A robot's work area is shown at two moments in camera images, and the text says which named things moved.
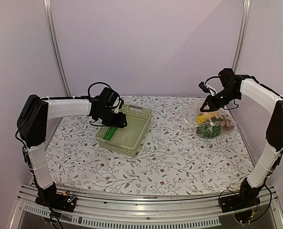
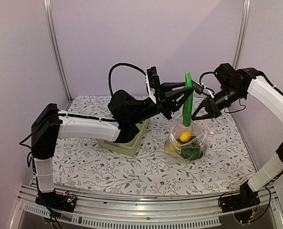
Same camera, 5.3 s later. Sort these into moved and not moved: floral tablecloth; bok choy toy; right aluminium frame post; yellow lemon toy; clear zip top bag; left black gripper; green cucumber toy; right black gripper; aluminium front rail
Moved: bok choy toy; clear zip top bag; yellow lemon toy; left black gripper; green cucumber toy
Not moved: right black gripper; aluminium front rail; floral tablecloth; right aluminium frame post
